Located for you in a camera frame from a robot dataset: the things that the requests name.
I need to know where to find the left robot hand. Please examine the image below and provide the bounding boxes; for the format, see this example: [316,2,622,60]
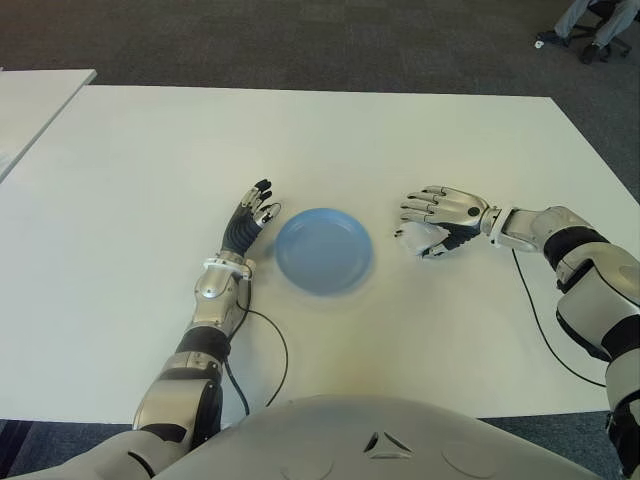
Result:
[221,179,283,255]

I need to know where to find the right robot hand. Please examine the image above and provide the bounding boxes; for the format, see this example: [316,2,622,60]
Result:
[394,185,490,261]

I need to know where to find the white charger plug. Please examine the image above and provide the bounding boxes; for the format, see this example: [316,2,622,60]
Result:
[393,222,450,257]

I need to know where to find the blue round plate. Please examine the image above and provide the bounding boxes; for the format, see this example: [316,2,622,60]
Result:
[274,207,375,297]

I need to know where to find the black office chair base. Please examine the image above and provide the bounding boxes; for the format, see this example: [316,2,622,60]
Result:
[567,7,631,61]

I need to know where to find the seated person legs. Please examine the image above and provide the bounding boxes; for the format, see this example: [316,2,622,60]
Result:
[537,0,635,65]

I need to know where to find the grey robot torso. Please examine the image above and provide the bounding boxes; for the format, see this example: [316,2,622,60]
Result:
[59,393,607,480]

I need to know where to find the white side table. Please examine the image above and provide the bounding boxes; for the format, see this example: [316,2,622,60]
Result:
[0,68,98,183]

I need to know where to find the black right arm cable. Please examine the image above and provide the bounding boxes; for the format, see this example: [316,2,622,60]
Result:
[510,247,608,388]

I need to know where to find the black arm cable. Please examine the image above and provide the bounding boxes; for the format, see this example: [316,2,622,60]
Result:
[510,247,608,388]
[221,279,290,417]

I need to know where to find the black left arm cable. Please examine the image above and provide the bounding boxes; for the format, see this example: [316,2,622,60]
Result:
[221,279,290,417]

